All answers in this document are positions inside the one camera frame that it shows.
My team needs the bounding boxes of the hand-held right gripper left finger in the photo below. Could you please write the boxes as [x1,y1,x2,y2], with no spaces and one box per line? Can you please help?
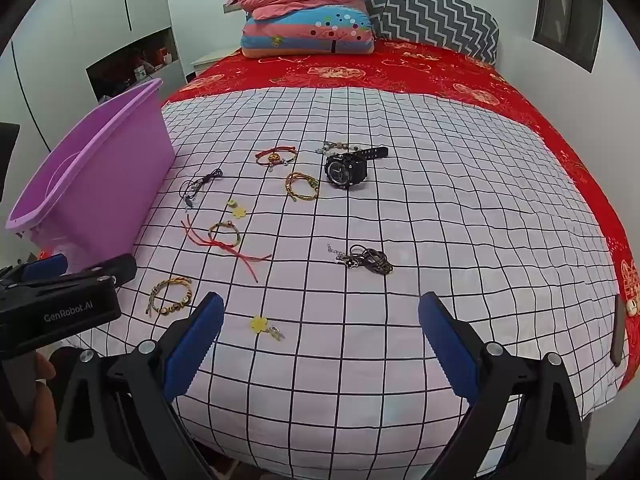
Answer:
[55,291,226,480]

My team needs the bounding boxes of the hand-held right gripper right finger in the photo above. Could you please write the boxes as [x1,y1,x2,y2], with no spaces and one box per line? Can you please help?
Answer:
[417,291,588,480]

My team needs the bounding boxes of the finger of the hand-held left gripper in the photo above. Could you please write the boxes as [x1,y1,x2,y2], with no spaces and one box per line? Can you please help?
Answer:
[70,253,138,291]
[20,253,69,281]

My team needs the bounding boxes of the purple plastic bin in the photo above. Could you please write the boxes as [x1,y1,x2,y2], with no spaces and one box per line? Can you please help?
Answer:
[5,78,176,273]

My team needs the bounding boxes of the black cord necklace green pendant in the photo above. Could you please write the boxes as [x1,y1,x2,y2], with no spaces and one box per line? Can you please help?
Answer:
[180,168,224,210]

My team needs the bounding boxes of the black wrist watch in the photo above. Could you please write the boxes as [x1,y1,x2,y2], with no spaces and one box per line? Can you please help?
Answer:
[325,145,390,191]

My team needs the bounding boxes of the person's left hand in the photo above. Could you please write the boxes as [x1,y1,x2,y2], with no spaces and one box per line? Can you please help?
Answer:
[7,351,57,457]

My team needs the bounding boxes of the white checkered bed sheet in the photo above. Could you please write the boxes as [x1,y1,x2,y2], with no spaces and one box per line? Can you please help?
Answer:
[75,85,626,471]

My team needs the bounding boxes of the dark flat object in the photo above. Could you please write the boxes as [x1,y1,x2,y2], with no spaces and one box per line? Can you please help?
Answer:
[0,122,21,196]

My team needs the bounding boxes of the dark brown narrow object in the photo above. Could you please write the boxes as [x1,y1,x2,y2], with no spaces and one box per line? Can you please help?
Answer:
[610,294,627,367]

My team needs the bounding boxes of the cluttered wardrobe niche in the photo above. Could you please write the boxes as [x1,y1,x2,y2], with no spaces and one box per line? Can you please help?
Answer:
[86,27,180,101]

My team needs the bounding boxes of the white nightstand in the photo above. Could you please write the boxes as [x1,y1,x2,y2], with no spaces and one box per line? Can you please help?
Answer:
[191,47,242,83]

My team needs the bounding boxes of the white wardrobe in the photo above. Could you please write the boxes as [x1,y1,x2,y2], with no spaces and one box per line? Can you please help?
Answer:
[0,0,187,161]

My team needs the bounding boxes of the red patterned bed sheet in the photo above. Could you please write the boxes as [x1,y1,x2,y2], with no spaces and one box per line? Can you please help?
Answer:
[160,40,640,321]

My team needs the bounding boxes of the colourful striped pillow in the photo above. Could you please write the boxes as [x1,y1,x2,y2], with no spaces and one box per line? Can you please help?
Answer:
[240,0,376,58]

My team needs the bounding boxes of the grey chevron pillow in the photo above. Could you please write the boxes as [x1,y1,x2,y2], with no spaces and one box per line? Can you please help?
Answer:
[360,0,501,66]

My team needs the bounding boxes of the dark window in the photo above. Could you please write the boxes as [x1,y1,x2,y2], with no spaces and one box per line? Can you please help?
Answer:
[532,0,603,72]

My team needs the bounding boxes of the yellow braided beaded bracelet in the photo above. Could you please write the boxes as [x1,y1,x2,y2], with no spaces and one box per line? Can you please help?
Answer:
[147,277,194,319]

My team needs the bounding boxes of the yellow flower keychain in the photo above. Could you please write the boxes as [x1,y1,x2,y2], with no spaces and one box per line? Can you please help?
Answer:
[250,315,286,344]

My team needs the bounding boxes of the red string bracelet green beads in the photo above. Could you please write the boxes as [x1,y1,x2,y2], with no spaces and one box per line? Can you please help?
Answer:
[182,217,273,284]

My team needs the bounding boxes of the orange green braided bracelet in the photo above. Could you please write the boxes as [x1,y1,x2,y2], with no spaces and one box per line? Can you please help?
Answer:
[285,171,320,202]

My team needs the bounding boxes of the red string bracelet gold charm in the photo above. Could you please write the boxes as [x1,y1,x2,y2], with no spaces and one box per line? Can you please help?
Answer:
[255,146,297,171]

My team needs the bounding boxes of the stone bead bracelet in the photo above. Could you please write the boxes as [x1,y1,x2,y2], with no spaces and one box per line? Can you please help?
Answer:
[317,141,358,159]

